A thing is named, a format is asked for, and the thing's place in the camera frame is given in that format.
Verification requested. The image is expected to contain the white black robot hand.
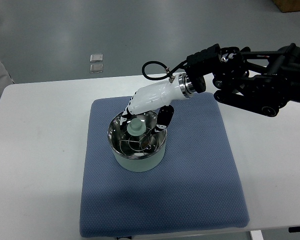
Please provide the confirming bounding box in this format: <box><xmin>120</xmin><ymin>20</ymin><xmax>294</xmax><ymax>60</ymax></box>
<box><xmin>119</xmin><ymin>73</ymin><xmax>196</xmax><ymax>135</ymax></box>

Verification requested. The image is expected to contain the glass lid with green knob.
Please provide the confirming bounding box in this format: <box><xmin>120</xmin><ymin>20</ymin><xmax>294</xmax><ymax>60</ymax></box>
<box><xmin>107</xmin><ymin>111</ymin><xmax>167</xmax><ymax>160</ymax></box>

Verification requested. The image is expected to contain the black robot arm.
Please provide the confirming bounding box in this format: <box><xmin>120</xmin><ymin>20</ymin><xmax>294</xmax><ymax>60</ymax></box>
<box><xmin>182</xmin><ymin>43</ymin><xmax>300</xmax><ymax>117</ymax></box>

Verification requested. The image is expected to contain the green pot with steel interior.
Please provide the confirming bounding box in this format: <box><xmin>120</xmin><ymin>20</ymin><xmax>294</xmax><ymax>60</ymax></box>
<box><xmin>107</xmin><ymin>109</ymin><xmax>168</xmax><ymax>173</ymax></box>

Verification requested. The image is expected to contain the upper metal floor plate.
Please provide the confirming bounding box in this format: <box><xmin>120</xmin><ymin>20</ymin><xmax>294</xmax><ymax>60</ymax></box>
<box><xmin>90</xmin><ymin>53</ymin><xmax>103</xmax><ymax>63</ymax></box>

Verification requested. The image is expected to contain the blue fabric mat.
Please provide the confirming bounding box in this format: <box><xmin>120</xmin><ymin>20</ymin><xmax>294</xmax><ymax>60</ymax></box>
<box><xmin>80</xmin><ymin>92</ymin><xmax>250</xmax><ymax>238</ymax></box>

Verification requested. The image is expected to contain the brown cardboard box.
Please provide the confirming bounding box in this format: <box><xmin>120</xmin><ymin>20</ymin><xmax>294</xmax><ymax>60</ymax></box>
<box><xmin>272</xmin><ymin>0</ymin><xmax>300</xmax><ymax>13</ymax></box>

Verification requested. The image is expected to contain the white table leg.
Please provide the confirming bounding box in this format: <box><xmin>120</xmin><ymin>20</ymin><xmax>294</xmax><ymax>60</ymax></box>
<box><xmin>249</xmin><ymin>230</ymin><xmax>264</xmax><ymax>240</ymax></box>

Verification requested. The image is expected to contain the black table control panel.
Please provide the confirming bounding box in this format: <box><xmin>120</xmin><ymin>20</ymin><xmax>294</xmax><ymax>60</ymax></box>
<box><xmin>288</xmin><ymin>226</ymin><xmax>300</xmax><ymax>233</ymax></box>

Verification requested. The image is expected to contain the black cable loop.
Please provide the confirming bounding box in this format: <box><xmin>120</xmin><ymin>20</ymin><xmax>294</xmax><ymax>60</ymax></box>
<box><xmin>141</xmin><ymin>61</ymin><xmax>191</xmax><ymax>83</ymax></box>

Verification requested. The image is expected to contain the wire steaming rack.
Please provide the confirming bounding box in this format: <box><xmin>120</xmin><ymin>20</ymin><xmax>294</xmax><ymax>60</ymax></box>
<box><xmin>119</xmin><ymin>132</ymin><xmax>158</xmax><ymax>155</ymax></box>

